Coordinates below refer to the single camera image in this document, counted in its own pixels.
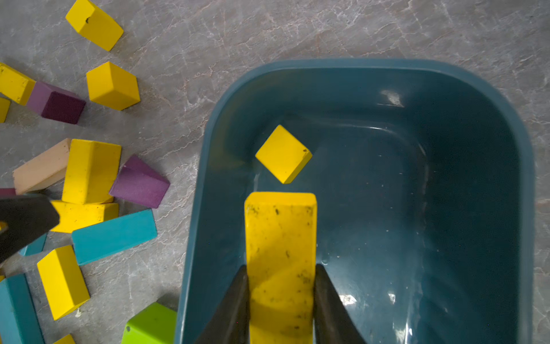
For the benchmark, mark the small yellow block front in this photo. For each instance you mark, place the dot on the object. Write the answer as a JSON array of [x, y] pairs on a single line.
[[68, 339]]

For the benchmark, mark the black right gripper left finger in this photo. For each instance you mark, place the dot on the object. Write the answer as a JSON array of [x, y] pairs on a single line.
[[230, 322]]

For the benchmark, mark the purple triangular block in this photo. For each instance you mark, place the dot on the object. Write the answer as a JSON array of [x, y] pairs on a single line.
[[137, 182]]

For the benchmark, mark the flat yellow rectangular block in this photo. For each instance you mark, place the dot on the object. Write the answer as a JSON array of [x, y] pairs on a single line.
[[63, 282]]

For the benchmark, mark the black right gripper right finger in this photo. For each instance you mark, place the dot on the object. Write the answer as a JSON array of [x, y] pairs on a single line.
[[332, 321]]

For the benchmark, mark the small teal block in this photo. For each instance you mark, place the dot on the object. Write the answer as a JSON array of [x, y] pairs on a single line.
[[109, 238]]

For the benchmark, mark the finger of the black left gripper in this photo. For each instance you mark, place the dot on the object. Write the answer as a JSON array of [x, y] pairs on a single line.
[[27, 217]]

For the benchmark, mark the green rectangular block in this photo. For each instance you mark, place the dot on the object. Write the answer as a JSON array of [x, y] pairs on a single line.
[[155, 324]]

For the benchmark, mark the teal plastic bin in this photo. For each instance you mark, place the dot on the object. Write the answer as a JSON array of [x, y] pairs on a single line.
[[425, 180]]

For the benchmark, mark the yellow cube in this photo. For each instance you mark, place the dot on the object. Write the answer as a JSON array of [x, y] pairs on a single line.
[[283, 155]]

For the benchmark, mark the teal upright block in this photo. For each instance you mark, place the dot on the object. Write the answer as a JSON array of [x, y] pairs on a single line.
[[19, 322]]

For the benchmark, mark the magenta purple cube block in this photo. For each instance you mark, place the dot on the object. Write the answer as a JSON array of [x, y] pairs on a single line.
[[7, 193]]

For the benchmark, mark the long yellow plank block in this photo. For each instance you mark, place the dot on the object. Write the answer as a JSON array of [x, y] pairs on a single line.
[[79, 216]]

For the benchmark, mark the tan long block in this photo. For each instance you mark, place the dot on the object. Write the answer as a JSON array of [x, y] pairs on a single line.
[[44, 170]]

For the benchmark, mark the short yellow rectangular block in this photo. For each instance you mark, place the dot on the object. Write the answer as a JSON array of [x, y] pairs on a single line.
[[91, 172]]

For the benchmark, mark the yellow cube block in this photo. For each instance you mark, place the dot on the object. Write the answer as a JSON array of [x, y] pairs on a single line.
[[113, 87], [88, 20]]

